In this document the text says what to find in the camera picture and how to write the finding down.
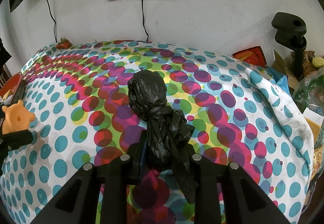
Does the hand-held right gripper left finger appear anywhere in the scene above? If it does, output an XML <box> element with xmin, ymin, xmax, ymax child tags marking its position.
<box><xmin>32</xmin><ymin>135</ymin><xmax>147</xmax><ymax>224</ymax></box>

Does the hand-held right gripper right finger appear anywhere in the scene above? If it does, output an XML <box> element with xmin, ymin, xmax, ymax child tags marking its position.
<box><xmin>186</xmin><ymin>144</ymin><xmax>290</xmax><ymax>224</ymax></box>

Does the orange rubber toy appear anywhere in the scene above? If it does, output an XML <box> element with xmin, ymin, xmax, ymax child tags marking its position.
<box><xmin>1</xmin><ymin>101</ymin><xmax>35</xmax><ymax>134</ymax></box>

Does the red round tray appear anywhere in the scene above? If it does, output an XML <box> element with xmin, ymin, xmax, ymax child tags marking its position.
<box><xmin>0</xmin><ymin>73</ymin><xmax>26</xmax><ymax>105</ymax></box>

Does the black plastic bag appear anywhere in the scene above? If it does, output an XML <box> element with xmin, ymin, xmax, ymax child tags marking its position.
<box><xmin>127</xmin><ymin>70</ymin><xmax>199</xmax><ymax>204</ymax></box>

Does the polka dot tablecloth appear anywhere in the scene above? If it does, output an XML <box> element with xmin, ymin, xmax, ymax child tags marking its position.
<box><xmin>0</xmin><ymin>40</ymin><xmax>317</xmax><ymax>224</ymax></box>

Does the small red wrapper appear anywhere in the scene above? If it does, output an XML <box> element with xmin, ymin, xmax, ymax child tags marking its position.
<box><xmin>56</xmin><ymin>38</ymin><xmax>71</xmax><ymax>49</ymax></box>

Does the blue cloth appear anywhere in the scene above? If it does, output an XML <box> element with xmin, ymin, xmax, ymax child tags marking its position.
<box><xmin>268</xmin><ymin>67</ymin><xmax>290</xmax><ymax>93</ymax></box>

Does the red foil packet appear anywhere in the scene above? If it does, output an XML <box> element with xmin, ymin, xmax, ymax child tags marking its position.
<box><xmin>232</xmin><ymin>46</ymin><xmax>267</xmax><ymax>66</ymax></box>

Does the orange patterned snack packet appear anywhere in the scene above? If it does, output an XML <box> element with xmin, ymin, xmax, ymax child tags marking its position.
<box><xmin>310</xmin><ymin>147</ymin><xmax>324</xmax><ymax>184</ymax></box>

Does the open cardboard box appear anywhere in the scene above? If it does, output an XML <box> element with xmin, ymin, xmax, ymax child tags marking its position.
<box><xmin>273</xmin><ymin>49</ymin><xmax>302</xmax><ymax>88</ymax></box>

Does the yellow white carton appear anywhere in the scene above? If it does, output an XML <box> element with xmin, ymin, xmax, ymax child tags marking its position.
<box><xmin>302</xmin><ymin>107</ymin><xmax>324</xmax><ymax>150</ymax></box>

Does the plastic bag with green contents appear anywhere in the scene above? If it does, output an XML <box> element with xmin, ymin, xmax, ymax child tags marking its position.
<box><xmin>292</xmin><ymin>69</ymin><xmax>324</xmax><ymax>113</ymax></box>

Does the brown patterned packet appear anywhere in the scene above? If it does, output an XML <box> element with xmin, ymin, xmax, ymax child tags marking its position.
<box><xmin>302</xmin><ymin>50</ymin><xmax>315</xmax><ymax>75</ymax></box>

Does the yellow knitted toy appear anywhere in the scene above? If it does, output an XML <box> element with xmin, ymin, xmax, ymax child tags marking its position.
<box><xmin>312</xmin><ymin>56</ymin><xmax>324</xmax><ymax>69</ymax></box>

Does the black clamp stand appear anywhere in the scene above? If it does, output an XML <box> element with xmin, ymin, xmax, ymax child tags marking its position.
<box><xmin>271</xmin><ymin>12</ymin><xmax>307</xmax><ymax>80</ymax></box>

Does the long hanging black cable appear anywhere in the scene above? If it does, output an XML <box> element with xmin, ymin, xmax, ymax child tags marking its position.
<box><xmin>46</xmin><ymin>0</ymin><xmax>57</xmax><ymax>43</ymax></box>

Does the thin charger cable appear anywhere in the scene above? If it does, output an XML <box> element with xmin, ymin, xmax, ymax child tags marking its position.
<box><xmin>140</xmin><ymin>0</ymin><xmax>150</xmax><ymax>42</ymax></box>

